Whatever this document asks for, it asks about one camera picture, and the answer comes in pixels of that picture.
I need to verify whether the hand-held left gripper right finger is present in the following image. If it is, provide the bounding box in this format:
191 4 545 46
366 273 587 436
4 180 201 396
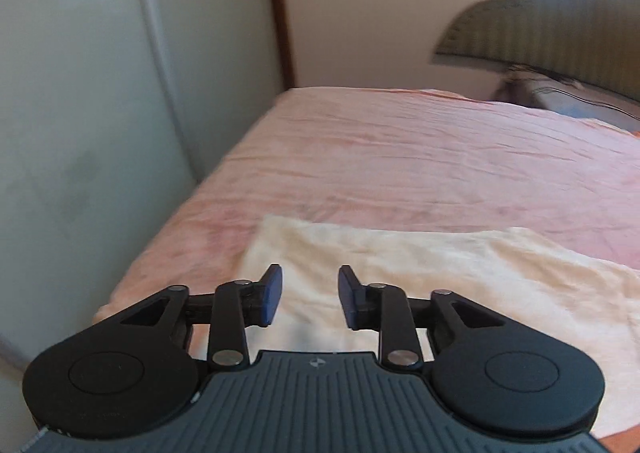
338 264 507 374

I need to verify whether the white glossy wardrobe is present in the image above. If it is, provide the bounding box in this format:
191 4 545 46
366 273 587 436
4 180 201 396
0 0 287 379

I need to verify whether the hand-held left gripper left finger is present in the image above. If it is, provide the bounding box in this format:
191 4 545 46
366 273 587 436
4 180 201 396
119 263 284 374

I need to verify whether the cream towel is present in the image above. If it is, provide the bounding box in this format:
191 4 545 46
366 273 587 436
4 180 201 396
240 214 640 440

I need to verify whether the brown wooden door frame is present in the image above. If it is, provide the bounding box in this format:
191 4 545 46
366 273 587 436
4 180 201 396
262 0 297 90

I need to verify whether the pink bed sheet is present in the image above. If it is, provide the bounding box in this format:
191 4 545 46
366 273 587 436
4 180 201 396
92 86 640 453

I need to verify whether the green quilted headboard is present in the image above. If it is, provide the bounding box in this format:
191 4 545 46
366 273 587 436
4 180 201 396
432 0 640 101

